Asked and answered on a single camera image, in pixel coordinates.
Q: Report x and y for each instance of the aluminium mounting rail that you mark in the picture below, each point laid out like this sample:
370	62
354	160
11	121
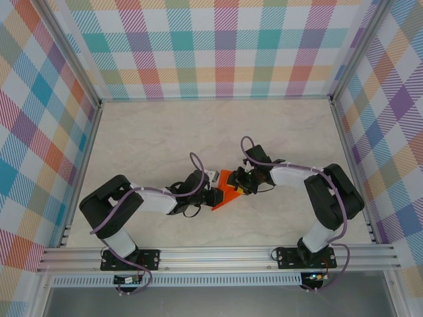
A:
215	259

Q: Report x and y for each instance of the orange cloth piece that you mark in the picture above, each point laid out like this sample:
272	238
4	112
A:
228	199

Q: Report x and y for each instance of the grey metal panel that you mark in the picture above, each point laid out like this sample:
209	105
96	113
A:
215	302

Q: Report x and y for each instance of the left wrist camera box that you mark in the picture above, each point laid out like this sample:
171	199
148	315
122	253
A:
195	180

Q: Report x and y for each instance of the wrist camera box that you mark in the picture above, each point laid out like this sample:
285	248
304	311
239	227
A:
257	153
195	180

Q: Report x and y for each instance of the small green circuit board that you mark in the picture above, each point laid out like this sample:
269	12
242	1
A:
127	280
315	276

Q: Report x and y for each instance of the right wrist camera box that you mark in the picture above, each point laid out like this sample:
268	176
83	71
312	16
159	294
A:
257	153

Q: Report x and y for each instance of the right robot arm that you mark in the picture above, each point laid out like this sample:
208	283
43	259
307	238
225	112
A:
287	178

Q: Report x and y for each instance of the aluminium frame post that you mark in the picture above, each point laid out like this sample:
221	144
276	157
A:
66	49
360	49

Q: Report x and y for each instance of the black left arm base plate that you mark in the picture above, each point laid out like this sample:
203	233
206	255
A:
152	259

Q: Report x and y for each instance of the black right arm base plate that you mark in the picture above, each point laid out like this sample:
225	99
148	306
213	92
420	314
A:
287	259

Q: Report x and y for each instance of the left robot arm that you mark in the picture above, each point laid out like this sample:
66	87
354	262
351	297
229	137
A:
155	201

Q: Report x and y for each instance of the aluminium table side rail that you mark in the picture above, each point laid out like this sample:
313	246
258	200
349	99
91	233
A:
355	171
81	171

